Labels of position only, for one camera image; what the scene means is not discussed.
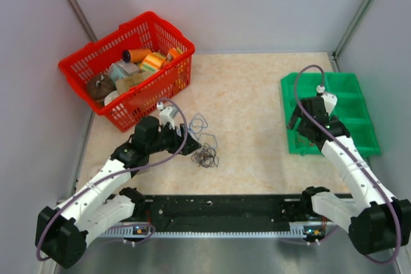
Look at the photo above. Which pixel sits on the green compartment tray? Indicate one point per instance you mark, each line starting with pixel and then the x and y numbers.
pixel 351 109

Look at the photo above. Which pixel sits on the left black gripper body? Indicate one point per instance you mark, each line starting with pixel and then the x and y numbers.
pixel 166 140

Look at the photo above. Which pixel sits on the white round lid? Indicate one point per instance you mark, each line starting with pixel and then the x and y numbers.
pixel 111 97

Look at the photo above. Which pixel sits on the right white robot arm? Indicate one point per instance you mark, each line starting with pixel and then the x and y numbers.
pixel 376 220

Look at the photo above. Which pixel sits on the yellow striped sponge pack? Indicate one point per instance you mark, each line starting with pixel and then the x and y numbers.
pixel 153 62

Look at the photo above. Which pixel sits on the brown cardboard box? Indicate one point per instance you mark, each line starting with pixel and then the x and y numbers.
pixel 125 84

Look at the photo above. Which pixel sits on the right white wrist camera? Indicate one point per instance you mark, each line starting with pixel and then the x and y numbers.
pixel 325 102

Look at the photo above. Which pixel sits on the brown round bun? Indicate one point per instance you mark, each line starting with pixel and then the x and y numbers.
pixel 100 86

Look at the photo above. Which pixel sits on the orange snack packet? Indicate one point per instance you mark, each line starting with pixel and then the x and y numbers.
pixel 173 53

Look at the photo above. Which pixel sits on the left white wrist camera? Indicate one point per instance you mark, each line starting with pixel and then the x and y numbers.
pixel 167 115

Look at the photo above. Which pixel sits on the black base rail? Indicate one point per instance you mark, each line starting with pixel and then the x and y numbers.
pixel 220 213

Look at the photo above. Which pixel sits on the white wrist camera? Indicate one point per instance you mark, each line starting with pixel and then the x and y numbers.
pixel 167 115
pixel 325 102

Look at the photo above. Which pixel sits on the red plastic shopping basket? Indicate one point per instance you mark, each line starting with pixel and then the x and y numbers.
pixel 147 30

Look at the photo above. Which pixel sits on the pale blue box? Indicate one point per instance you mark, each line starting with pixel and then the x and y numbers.
pixel 119 70

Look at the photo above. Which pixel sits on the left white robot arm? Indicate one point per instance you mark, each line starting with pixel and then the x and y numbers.
pixel 63 233

